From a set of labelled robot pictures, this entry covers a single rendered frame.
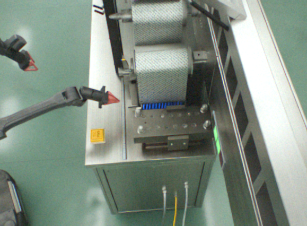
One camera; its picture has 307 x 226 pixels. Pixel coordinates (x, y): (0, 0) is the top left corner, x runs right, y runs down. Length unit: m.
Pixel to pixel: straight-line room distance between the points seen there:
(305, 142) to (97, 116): 1.09
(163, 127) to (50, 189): 1.35
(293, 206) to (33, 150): 2.37
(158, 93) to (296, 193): 0.96
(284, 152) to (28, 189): 2.19
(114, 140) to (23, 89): 1.74
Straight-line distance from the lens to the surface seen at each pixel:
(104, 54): 2.15
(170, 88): 1.63
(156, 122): 1.65
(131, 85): 1.72
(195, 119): 1.66
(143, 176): 1.87
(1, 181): 2.61
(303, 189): 0.88
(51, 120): 3.04
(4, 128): 1.63
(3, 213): 2.46
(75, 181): 2.71
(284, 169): 0.89
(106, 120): 1.83
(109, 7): 1.70
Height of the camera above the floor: 2.42
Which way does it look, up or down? 56 degrees down
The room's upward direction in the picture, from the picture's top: 3 degrees counter-clockwise
